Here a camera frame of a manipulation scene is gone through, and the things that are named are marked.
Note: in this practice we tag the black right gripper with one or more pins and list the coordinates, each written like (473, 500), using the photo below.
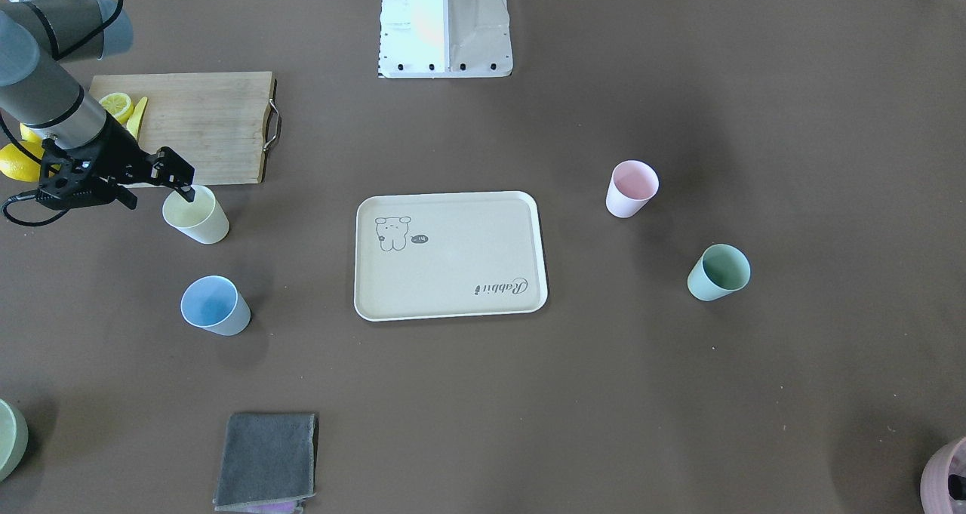
(121, 154)

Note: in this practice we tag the pale yellow cup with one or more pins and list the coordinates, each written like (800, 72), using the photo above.
(203, 219)

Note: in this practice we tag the pink cup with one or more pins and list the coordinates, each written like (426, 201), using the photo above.
(632, 185)

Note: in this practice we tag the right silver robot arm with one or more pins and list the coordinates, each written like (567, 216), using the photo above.
(37, 36)

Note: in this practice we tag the cream rabbit tray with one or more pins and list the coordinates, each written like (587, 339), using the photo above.
(446, 255)

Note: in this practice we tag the yellow plastic knife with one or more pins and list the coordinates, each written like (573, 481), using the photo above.
(133, 124)

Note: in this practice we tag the lemon half far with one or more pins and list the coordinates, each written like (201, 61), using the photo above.
(119, 105)

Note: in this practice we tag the wooden cutting board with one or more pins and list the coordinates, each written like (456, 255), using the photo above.
(217, 121)

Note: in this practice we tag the whole yellow lemon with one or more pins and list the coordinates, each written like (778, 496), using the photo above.
(28, 135)
(16, 165)

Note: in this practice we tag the light blue cup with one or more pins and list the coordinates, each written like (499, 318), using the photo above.
(214, 304)

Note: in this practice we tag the mint green bowl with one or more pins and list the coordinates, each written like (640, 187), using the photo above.
(14, 438)

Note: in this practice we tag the folded grey cloth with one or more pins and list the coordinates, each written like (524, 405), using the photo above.
(268, 463)

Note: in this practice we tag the mint green cup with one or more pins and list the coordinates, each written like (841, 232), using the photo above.
(720, 271)

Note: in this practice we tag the pink bowl with ice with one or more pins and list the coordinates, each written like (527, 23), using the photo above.
(942, 482)

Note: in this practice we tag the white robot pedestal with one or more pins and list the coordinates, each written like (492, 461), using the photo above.
(445, 39)

